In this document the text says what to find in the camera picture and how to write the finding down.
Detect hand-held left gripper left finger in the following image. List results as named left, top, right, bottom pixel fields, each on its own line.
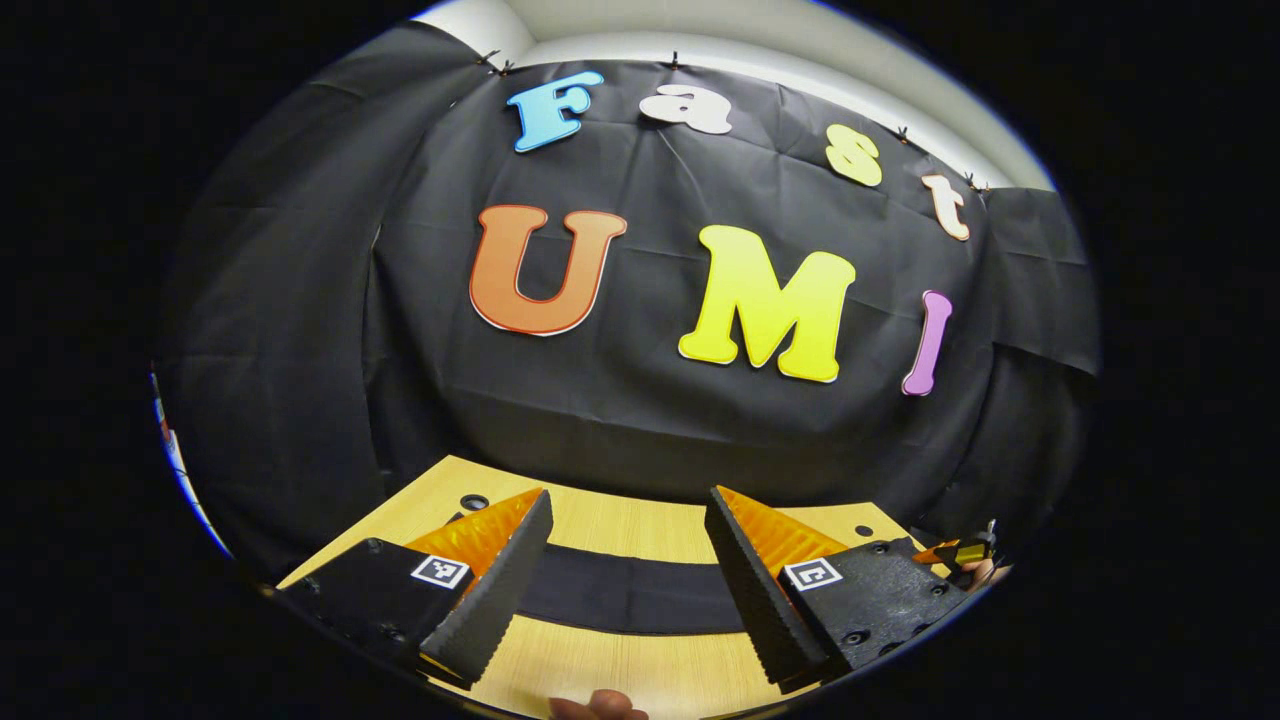
left=280, top=487, right=554, bottom=691

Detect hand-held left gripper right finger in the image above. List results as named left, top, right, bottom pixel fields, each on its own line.
left=703, top=485, right=971, bottom=691

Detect black jeans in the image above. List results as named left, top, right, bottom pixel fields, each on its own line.
left=515, top=543, right=749, bottom=637

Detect black backdrop cloth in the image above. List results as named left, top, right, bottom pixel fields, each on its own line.
left=155, top=20, right=1101, bottom=581

